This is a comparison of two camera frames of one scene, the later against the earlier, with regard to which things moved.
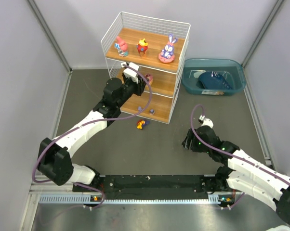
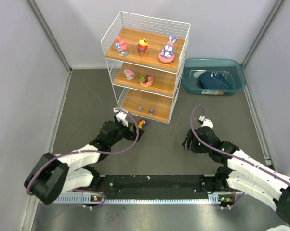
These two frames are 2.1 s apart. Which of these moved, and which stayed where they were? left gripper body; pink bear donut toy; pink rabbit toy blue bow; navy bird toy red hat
Moved: left gripper body
Stayed: pink bear donut toy; pink rabbit toy blue bow; navy bird toy red hat
